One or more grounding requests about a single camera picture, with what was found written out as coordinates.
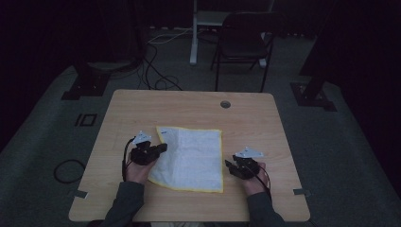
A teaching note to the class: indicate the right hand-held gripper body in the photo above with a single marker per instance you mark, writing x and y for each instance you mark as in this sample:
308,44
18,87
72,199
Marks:
249,165

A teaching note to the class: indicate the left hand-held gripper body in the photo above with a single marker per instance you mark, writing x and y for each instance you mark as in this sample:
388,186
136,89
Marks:
143,153

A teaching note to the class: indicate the white cloth with yellow trim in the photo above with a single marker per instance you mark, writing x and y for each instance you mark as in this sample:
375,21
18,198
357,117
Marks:
189,157

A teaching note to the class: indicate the person's left hand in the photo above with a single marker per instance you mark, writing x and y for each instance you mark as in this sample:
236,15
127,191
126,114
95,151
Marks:
137,173

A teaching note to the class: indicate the person's right hand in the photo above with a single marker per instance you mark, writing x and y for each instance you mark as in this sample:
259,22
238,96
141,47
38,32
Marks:
257,186

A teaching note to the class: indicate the grey tape strip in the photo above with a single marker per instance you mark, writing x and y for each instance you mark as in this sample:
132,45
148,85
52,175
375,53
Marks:
78,194
302,191

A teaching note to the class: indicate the grey round stand base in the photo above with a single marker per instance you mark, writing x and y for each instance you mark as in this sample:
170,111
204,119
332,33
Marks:
110,65

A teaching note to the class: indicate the black folding chair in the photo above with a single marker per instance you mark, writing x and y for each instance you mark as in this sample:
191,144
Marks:
244,41

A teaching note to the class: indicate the black stand with base plate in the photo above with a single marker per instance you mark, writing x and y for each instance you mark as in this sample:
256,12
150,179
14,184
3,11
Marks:
312,94
88,85

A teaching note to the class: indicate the white desk frame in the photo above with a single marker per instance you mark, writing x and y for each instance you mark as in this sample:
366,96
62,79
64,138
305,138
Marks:
197,31

